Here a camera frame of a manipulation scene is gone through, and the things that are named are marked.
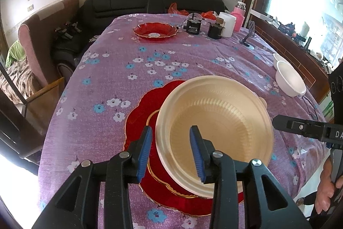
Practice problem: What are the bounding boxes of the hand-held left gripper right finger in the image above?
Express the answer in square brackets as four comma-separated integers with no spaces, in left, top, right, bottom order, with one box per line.
[190,126,311,229]

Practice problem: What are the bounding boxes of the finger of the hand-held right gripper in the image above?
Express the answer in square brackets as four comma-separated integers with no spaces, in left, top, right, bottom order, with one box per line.
[272,115,343,149]

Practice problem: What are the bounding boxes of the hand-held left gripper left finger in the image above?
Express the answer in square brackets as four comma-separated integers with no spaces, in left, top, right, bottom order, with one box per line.
[32,126,153,229]

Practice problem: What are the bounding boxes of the red gold-rimmed scalloped plate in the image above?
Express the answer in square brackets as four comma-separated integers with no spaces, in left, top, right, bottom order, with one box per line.
[146,109,199,199]

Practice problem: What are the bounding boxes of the cream ribbed plastic bowl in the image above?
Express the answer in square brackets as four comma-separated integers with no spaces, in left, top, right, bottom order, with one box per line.
[155,75,274,199]

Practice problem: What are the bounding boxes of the large red scalloped glass plate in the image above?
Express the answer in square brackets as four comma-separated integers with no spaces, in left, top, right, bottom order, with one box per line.
[124,80,244,217]

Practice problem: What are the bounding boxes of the small white foam bowl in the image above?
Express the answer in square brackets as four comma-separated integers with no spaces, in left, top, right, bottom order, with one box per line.
[275,61,306,97]
[273,53,288,68]

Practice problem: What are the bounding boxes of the person's right hand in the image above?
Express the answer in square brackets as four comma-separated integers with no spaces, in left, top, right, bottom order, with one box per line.
[316,156,343,215]

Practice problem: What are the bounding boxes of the green bamboo print panel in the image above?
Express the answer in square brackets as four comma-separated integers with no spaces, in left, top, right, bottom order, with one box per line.
[323,100,335,121]

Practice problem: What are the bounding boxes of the eyeglasses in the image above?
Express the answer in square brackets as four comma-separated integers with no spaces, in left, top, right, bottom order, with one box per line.
[301,95,322,122]

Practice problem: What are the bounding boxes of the wooden brick pattern sill cabinet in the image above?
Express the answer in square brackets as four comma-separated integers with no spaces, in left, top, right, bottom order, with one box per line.
[248,10,334,105]

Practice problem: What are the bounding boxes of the windowsill clutter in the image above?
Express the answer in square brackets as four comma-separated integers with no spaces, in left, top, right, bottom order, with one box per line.
[273,18,343,71]

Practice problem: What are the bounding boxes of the purple floral tablecloth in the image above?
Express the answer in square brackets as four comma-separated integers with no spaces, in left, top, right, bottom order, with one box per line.
[38,13,331,229]

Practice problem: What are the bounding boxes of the grey phone stand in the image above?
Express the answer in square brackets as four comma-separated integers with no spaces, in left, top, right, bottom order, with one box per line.
[239,19,258,50]

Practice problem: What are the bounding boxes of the flat white box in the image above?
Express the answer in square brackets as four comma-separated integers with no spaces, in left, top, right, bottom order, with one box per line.
[249,9,276,23]

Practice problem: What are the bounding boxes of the pink water bottle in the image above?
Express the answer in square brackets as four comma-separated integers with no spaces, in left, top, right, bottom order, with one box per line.
[230,2,247,32]

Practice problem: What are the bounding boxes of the black motor with brown cap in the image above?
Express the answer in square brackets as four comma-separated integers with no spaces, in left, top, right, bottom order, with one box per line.
[207,18,227,40]

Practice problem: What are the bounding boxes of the white plastic jar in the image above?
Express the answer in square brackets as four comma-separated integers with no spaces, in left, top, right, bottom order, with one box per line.
[218,12,237,38]

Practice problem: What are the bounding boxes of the black motor with white label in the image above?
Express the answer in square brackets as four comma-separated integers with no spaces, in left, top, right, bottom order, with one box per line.
[186,13,202,34]

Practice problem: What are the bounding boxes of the small red scalloped plate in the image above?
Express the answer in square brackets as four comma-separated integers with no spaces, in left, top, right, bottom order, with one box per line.
[133,22,179,43]

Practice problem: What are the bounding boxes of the black gripper tools pile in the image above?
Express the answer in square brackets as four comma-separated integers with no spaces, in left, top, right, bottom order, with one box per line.
[55,21,82,40]

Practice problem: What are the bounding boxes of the brown white patterned blanket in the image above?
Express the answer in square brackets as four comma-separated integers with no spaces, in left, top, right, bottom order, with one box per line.
[0,59,36,105]

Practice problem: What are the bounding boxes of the black leather sofa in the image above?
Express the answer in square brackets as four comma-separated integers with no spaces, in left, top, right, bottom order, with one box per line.
[52,0,229,76]

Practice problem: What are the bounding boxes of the brown pink armchair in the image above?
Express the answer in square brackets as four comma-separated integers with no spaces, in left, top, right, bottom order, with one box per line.
[17,0,80,90]

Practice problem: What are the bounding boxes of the green cloth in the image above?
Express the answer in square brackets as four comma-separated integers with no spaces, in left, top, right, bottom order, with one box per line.
[5,40,27,67]

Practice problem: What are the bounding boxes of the dark wooden furniture frame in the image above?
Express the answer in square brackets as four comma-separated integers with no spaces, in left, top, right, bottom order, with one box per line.
[0,64,66,168]

